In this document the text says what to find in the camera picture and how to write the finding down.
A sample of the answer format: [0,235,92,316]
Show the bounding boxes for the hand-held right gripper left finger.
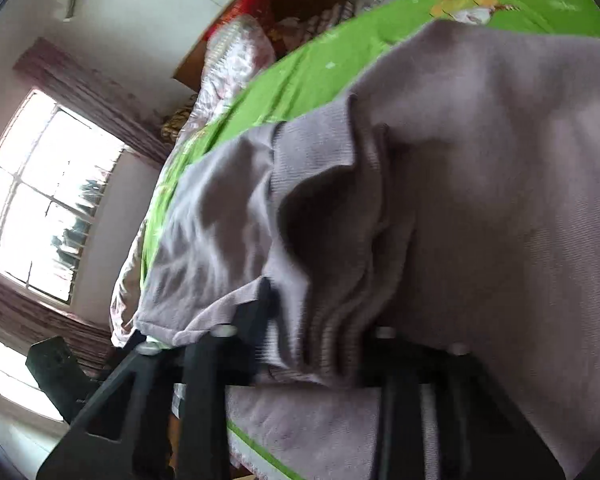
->
[37,277,276,480]

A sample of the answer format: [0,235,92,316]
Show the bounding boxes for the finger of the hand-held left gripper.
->
[25,336,98,423]

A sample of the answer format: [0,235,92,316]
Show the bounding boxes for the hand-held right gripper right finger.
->
[360,327,566,480]

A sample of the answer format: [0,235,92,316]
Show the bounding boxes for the lilac pants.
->
[130,19,600,480]

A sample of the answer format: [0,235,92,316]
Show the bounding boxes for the window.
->
[0,87,131,423]

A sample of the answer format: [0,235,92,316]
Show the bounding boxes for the yellow brown patterned blanket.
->
[159,104,197,145]

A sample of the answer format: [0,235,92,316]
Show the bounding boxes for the green blanket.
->
[139,0,600,480]

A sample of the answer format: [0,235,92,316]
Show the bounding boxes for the pink white patterned quilt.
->
[109,14,277,350]

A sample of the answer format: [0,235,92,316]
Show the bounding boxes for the plaid bed mat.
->
[275,0,356,55]

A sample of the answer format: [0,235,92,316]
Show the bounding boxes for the red pillow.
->
[202,0,274,45]

